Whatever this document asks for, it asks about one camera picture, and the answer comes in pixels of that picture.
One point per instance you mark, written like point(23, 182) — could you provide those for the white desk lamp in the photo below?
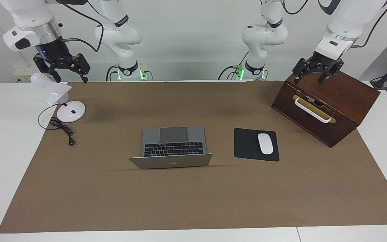
point(71, 112)

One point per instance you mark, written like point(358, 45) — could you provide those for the black mouse pad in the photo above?
point(245, 144)

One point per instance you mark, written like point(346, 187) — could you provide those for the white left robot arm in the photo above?
point(348, 16)

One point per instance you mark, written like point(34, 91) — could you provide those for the brown table mat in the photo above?
point(193, 198)

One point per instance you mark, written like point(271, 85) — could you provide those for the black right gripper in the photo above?
point(52, 52)

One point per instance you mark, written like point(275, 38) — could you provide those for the white power strip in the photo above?
point(22, 72)

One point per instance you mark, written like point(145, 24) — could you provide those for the white computer mouse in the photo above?
point(265, 144)

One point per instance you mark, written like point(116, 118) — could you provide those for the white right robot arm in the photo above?
point(29, 13)

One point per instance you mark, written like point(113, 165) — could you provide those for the silver grey laptop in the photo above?
point(173, 148)

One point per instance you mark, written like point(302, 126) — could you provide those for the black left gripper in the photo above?
point(324, 64)

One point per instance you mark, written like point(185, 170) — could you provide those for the dark brown wooden box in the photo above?
point(341, 101)

